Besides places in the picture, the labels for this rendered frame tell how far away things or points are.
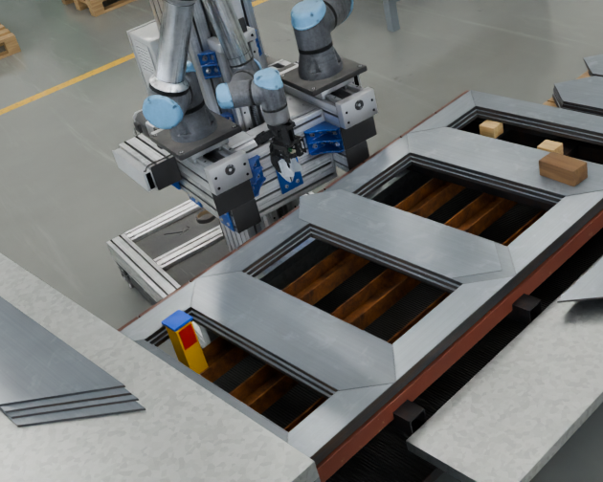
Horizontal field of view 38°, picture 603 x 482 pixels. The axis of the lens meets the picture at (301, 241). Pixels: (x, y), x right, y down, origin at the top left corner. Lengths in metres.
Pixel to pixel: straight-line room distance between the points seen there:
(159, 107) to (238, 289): 0.59
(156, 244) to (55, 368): 2.06
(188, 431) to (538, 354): 0.87
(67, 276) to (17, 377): 2.43
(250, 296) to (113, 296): 1.85
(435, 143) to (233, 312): 0.92
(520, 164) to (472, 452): 1.02
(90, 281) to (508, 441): 2.73
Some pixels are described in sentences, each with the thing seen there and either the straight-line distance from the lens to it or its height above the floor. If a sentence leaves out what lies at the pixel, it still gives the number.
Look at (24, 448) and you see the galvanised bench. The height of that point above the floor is 1.05.
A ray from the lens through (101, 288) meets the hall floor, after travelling 4.22.
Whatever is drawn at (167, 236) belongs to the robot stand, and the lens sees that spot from 4.00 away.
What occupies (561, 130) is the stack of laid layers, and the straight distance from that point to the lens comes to 2.86.
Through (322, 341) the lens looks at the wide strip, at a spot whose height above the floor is 0.85.
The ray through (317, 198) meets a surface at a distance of 2.68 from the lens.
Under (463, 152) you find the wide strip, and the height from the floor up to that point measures 0.85.
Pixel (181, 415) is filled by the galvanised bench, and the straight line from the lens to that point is 1.76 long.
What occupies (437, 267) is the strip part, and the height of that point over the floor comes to 0.85.
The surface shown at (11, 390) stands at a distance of 1.97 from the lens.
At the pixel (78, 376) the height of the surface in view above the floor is 1.07.
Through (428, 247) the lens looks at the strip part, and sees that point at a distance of 2.37.
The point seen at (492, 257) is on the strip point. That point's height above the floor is 0.85.
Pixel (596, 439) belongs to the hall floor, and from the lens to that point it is 2.98.
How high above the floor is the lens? 2.20
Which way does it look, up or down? 33 degrees down
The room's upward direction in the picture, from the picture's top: 15 degrees counter-clockwise
